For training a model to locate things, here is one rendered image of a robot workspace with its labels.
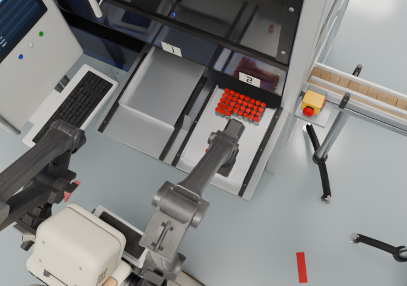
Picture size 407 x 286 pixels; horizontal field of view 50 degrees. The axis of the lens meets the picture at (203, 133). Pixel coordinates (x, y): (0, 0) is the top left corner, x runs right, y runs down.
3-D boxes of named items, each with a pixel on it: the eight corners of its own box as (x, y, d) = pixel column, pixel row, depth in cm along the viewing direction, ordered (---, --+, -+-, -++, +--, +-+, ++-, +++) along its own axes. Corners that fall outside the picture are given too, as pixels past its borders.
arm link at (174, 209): (128, 240, 85) (173, 265, 84) (162, 182, 91) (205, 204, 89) (143, 267, 126) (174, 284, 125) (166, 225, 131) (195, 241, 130)
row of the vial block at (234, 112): (218, 106, 179) (218, 101, 175) (259, 122, 175) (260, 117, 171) (216, 110, 178) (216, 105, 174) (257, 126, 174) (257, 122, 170)
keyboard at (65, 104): (89, 71, 198) (87, 68, 196) (113, 85, 195) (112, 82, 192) (32, 141, 187) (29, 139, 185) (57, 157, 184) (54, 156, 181)
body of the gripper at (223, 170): (239, 151, 142) (239, 143, 136) (226, 178, 139) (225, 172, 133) (221, 143, 144) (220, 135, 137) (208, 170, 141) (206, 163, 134)
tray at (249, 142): (217, 88, 182) (217, 84, 179) (275, 111, 177) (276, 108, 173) (181, 159, 172) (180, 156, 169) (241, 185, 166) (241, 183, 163)
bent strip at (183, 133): (186, 120, 178) (185, 114, 172) (192, 123, 177) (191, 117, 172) (170, 149, 174) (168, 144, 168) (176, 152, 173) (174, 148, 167)
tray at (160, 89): (158, 42, 193) (157, 37, 189) (211, 62, 187) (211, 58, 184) (120, 105, 182) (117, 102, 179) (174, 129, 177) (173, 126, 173)
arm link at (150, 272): (141, 282, 122) (157, 291, 121) (153, 254, 118) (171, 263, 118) (153, 265, 130) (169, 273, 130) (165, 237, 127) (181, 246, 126)
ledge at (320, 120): (306, 88, 182) (306, 86, 180) (336, 100, 179) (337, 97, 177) (293, 116, 177) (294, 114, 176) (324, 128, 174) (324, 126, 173)
